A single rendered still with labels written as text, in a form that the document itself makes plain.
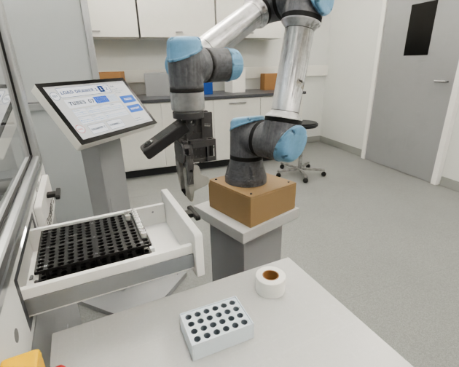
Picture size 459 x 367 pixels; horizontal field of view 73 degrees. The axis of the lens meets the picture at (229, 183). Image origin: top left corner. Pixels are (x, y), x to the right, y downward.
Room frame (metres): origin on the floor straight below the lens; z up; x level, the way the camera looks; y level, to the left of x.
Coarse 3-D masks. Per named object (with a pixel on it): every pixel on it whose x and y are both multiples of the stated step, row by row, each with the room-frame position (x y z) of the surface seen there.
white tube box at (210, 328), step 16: (208, 304) 0.51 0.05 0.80; (224, 304) 0.51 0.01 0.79; (240, 304) 0.50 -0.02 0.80; (192, 320) 0.47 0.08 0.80; (208, 320) 0.47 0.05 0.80; (224, 320) 0.47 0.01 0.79; (240, 320) 0.46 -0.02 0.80; (192, 336) 0.43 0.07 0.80; (208, 336) 0.44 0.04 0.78; (224, 336) 0.43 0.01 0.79; (240, 336) 0.44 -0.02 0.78; (192, 352) 0.41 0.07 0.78; (208, 352) 0.42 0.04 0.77
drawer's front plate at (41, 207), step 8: (48, 176) 0.98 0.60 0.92; (40, 184) 0.88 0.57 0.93; (48, 184) 0.93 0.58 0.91; (40, 192) 0.82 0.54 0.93; (40, 200) 0.76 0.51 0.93; (48, 200) 0.86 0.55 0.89; (40, 208) 0.72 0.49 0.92; (48, 208) 0.82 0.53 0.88; (40, 216) 0.72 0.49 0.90; (48, 216) 0.79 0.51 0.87; (40, 224) 0.72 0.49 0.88; (48, 224) 0.76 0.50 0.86
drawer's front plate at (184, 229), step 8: (168, 192) 0.80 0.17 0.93; (168, 200) 0.75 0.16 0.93; (168, 208) 0.76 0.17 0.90; (176, 208) 0.69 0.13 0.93; (168, 216) 0.77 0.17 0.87; (176, 216) 0.69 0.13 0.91; (184, 216) 0.65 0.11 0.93; (168, 224) 0.78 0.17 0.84; (176, 224) 0.69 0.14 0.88; (184, 224) 0.63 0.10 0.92; (192, 224) 0.61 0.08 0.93; (176, 232) 0.70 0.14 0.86; (184, 232) 0.63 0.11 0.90; (192, 232) 0.58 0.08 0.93; (200, 232) 0.58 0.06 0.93; (184, 240) 0.64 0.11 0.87; (192, 240) 0.58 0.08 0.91; (200, 240) 0.57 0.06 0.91; (192, 248) 0.58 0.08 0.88; (200, 248) 0.57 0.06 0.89; (200, 256) 0.57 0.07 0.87; (200, 264) 0.57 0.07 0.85; (200, 272) 0.57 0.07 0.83
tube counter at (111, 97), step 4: (92, 96) 1.50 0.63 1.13; (96, 96) 1.52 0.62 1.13; (100, 96) 1.54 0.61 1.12; (104, 96) 1.57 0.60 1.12; (108, 96) 1.59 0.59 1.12; (112, 96) 1.61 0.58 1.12; (88, 100) 1.46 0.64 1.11; (92, 100) 1.48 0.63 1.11; (96, 100) 1.50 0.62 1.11; (100, 100) 1.52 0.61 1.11; (104, 100) 1.54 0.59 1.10; (108, 100) 1.56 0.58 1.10; (112, 100) 1.58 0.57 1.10; (116, 100) 1.60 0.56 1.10; (92, 104) 1.46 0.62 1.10
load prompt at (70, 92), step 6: (96, 84) 1.59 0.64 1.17; (102, 84) 1.62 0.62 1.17; (60, 90) 1.39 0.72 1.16; (66, 90) 1.42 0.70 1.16; (72, 90) 1.44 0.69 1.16; (78, 90) 1.47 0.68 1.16; (84, 90) 1.49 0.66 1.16; (90, 90) 1.53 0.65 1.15; (96, 90) 1.56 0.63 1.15; (102, 90) 1.59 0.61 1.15; (108, 90) 1.62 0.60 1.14; (60, 96) 1.36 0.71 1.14; (66, 96) 1.39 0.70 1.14; (72, 96) 1.41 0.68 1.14
